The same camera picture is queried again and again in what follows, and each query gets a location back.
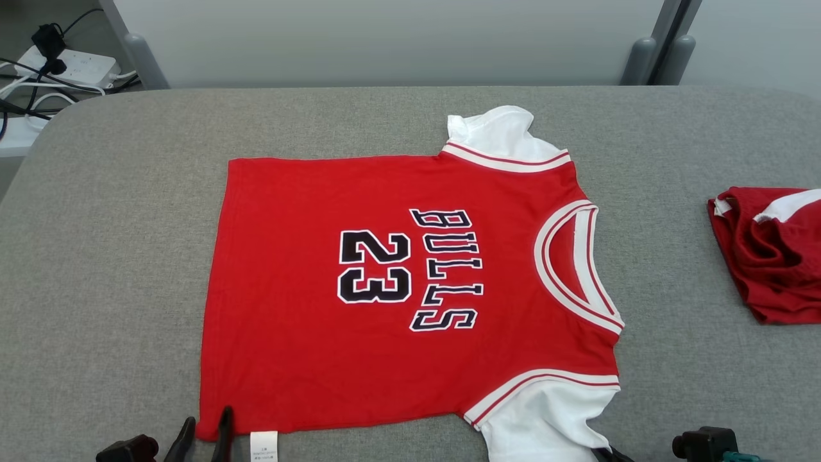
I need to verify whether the thin black cable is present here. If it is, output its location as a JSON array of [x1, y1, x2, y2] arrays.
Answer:
[[61, 8, 105, 36]]

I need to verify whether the black power adapter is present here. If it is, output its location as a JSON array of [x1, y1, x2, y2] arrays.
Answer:
[[31, 23, 67, 75]]

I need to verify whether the red Bulls basketball jersey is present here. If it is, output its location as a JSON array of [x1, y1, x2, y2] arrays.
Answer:
[[196, 105, 625, 462]]

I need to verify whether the grey partition post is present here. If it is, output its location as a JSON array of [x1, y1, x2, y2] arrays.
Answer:
[[645, 0, 684, 84], [97, 0, 140, 40]]

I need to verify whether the white cable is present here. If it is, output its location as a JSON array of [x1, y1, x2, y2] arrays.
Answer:
[[0, 76, 107, 129]]

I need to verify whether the red shorts white trim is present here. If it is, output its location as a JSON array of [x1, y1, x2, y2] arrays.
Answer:
[[707, 186, 821, 325]]

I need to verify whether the white power strip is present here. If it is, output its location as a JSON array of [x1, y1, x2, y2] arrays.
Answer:
[[0, 115, 49, 158], [14, 46, 121, 87]]

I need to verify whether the grey partition foot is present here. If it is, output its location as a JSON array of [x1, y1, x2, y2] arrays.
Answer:
[[657, 34, 697, 86], [621, 37, 658, 86], [122, 32, 171, 89]]

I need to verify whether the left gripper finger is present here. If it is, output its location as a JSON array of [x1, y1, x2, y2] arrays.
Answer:
[[212, 405, 234, 462], [164, 416, 197, 462]]

